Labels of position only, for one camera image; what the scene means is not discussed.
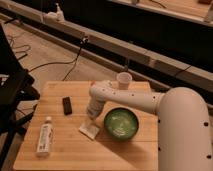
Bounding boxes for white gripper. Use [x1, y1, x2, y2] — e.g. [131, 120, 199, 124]
[87, 98, 104, 119]

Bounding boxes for white sponge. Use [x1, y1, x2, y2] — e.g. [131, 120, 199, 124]
[79, 121, 100, 140]

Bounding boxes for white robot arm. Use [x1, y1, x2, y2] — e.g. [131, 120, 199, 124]
[87, 81, 213, 171]

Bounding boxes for black rectangular block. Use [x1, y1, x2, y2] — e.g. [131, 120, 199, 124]
[62, 97, 72, 115]

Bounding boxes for green bowl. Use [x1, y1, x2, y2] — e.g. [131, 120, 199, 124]
[104, 107, 139, 141]

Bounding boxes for white plastic bottle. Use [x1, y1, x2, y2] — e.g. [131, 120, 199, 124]
[36, 116, 53, 157]

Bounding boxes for white object on ledge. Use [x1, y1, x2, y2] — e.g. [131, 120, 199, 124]
[45, 4, 65, 22]

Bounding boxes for black floor cable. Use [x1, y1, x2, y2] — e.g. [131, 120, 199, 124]
[28, 38, 89, 82]

